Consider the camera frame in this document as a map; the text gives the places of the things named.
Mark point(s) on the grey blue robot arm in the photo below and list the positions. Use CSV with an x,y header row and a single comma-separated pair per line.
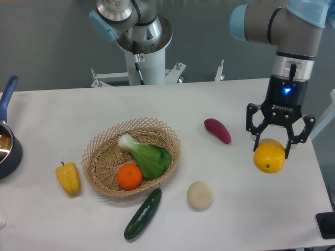
x,y
294,27

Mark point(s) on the woven wicker basket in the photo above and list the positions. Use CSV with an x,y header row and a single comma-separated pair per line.
x,y
103,157

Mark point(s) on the orange fruit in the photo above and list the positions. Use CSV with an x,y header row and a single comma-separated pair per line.
x,y
129,177

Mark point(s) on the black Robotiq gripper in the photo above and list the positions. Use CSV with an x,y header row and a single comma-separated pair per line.
x,y
281,107

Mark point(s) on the white metal base frame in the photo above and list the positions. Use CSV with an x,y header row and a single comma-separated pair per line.
x,y
115,77

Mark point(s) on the yellow bell pepper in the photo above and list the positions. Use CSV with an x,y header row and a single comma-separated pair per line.
x,y
68,177

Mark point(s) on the purple sweet potato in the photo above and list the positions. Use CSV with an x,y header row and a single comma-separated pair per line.
x,y
216,128

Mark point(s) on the green bok choy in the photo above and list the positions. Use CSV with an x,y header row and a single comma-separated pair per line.
x,y
152,160

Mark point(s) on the green cucumber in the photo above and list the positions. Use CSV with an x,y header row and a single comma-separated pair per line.
x,y
143,216

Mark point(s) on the yellow mango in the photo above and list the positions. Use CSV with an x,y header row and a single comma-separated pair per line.
x,y
269,156

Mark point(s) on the dark blue saucepan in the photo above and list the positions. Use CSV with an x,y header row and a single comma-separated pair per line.
x,y
11,148

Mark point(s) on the white furniture leg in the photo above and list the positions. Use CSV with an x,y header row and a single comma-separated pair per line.
x,y
326,117

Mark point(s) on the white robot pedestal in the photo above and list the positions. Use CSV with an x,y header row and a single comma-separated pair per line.
x,y
148,68

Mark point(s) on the black device at edge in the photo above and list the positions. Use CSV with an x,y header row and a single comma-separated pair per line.
x,y
326,223

